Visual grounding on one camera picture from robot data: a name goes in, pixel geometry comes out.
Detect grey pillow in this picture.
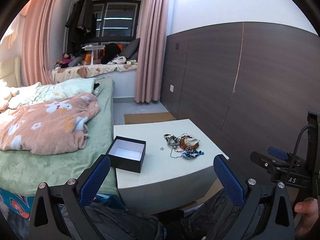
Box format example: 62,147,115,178
119,38,140,59

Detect white small folding stand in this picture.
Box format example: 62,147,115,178
82,44,105,65

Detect blue braided bracelet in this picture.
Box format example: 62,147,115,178
182,149,205,159

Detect floral window seat cushion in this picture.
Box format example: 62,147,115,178
52,63,138,83

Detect hanging black clothes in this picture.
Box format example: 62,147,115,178
65,0,97,55

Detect right pink curtain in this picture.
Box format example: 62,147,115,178
135,0,169,103

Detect pink floral fleece blanket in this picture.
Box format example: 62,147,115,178
1,93,100,155

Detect black bag on seat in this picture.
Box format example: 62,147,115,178
101,43,121,64

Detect person's right hand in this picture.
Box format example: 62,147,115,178
294,198,319,239

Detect green bed sheet mattress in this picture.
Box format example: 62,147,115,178
1,78,114,196

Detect brown cardboard sheet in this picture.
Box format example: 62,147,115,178
124,112,176,125

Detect stuffed toys pile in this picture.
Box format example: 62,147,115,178
54,53,82,70

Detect cream padded headboard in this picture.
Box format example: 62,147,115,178
0,56,22,88

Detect dark window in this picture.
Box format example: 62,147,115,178
92,0,141,43

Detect light green floral duvet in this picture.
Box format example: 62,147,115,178
1,78,96,112

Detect left pink curtain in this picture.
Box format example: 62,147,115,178
22,0,56,86

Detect black open jewelry box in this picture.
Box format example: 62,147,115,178
106,136,146,173

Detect pink curtain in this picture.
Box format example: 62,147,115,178
22,0,56,86
135,0,169,103

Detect white tissue cloth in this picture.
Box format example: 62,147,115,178
184,137,199,148

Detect white bedside table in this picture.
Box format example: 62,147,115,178
114,119,222,215

